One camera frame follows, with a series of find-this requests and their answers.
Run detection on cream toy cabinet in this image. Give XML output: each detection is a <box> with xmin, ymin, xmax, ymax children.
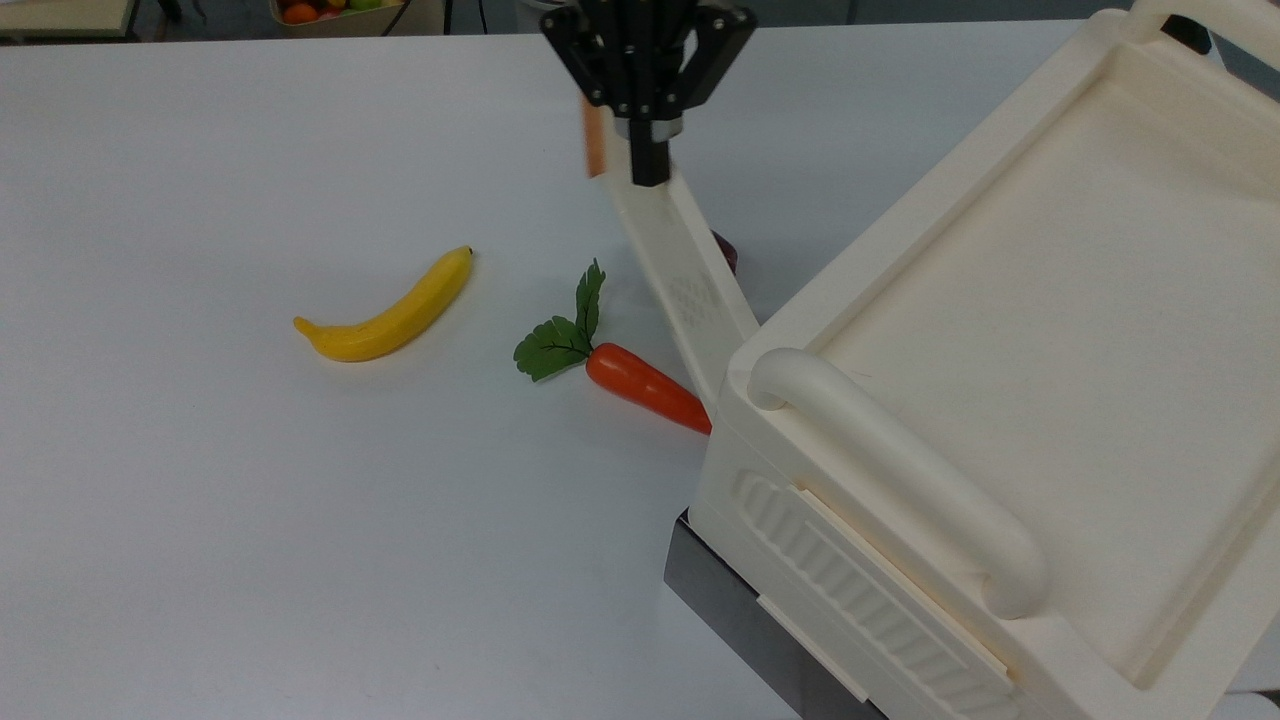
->
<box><xmin>688</xmin><ymin>0</ymin><xmax>1280</xmax><ymax>720</ymax></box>

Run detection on black object behind cabinet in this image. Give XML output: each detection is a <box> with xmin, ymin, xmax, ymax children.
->
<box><xmin>1162</xmin><ymin>14</ymin><xmax>1214</xmax><ymax>57</ymax></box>

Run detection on cream cabinet carry handle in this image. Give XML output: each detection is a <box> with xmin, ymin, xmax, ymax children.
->
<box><xmin>746</xmin><ymin>347</ymin><xmax>1053</xmax><ymax>621</ymax></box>

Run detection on wooden side table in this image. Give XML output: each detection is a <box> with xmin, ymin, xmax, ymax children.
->
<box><xmin>0</xmin><ymin>0</ymin><xmax>140</xmax><ymax>42</ymax></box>

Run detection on box of toy fruits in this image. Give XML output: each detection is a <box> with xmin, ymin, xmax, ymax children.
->
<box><xmin>268</xmin><ymin>0</ymin><xmax>407</xmax><ymax>29</ymax></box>

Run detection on dark brown cabinet base drawer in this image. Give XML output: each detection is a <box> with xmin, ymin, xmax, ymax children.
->
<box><xmin>663</xmin><ymin>510</ymin><xmax>891</xmax><ymax>720</ymax></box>

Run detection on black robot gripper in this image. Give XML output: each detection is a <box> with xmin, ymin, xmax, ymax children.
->
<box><xmin>540</xmin><ymin>0</ymin><xmax>758</xmax><ymax>189</ymax></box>

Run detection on yellow toy banana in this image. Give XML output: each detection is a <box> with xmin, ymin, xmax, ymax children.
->
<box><xmin>292</xmin><ymin>246</ymin><xmax>475</xmax><ymax>364</ymax></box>

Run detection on cream cabinet door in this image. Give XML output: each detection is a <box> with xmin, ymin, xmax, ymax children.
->
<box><xmin>598</xmin><ymin>163</ymin><xmax>762</xmax><ymax>423</ymax></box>

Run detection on copper door handle strip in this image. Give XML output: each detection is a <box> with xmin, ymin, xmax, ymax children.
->
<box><xmin>582</xmin><ymin>97</ymin><xmax>609</xmax><ymax>181</ymax></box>

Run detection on orange toy carrot with leaves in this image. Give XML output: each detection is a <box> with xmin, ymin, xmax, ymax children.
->
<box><xmin>513</xmin><ymin>258</ymin><xmax>714</xmax><ymax>437</ymax></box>

